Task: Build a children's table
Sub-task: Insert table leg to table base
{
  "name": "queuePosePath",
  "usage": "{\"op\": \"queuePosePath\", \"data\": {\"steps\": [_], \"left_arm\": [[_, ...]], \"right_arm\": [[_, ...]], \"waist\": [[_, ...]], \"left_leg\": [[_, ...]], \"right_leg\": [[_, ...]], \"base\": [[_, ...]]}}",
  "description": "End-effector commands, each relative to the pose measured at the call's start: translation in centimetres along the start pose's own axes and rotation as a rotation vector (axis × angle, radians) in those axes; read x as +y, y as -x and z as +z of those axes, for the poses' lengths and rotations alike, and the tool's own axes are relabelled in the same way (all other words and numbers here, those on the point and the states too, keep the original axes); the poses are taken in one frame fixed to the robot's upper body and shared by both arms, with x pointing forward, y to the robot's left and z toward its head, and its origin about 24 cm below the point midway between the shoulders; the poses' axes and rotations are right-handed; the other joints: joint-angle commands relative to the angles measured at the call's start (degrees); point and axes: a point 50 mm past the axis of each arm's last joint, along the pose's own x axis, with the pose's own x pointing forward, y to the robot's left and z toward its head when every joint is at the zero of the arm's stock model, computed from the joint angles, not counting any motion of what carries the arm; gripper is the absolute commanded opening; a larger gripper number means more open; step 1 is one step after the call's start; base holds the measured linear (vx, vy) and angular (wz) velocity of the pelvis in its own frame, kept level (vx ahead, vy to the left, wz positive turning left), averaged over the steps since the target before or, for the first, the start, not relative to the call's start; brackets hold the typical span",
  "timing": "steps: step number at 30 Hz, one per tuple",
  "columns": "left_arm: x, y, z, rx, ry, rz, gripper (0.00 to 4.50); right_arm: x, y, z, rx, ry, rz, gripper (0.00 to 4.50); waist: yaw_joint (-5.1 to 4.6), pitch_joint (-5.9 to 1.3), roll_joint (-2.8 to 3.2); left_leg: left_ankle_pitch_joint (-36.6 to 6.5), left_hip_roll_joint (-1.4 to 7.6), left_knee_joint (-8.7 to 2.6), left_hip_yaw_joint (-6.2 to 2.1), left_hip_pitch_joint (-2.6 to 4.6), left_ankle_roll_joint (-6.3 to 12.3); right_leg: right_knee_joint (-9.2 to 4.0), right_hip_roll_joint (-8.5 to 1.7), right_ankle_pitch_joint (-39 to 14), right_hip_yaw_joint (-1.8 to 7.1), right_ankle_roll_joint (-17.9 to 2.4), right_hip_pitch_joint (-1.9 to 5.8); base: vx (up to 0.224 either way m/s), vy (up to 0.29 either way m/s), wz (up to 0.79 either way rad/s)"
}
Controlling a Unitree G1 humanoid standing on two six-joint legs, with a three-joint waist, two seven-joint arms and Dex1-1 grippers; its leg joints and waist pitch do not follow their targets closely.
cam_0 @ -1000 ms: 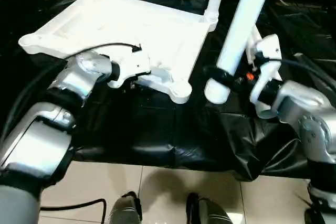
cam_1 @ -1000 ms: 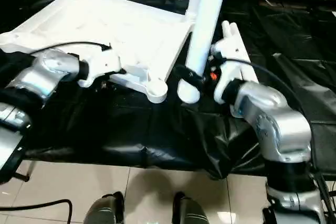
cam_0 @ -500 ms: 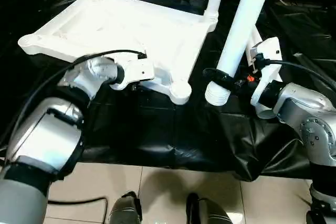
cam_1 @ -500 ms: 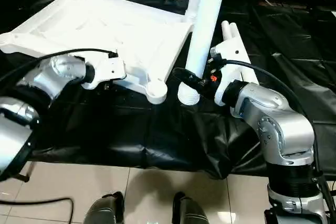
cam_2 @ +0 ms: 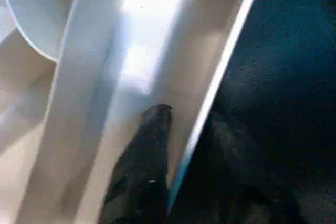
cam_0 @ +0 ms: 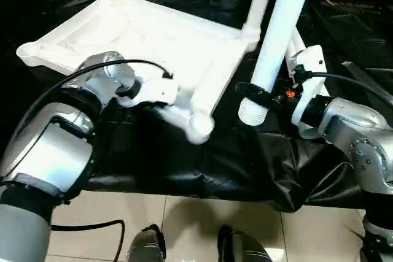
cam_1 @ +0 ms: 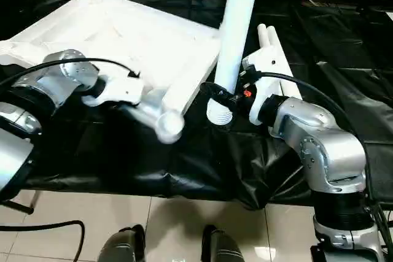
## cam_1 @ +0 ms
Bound white plastic table leg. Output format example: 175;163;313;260
206;0;263;126
267;26;303;101
257;24;289;100

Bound white plastic table top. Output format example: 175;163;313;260
0;0;223;146

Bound black plastic mat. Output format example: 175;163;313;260
0;0;393;210

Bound person's black shoes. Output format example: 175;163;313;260
201;225;245;262
97;225;147;262

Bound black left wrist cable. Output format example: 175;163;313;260
0;58;141;262

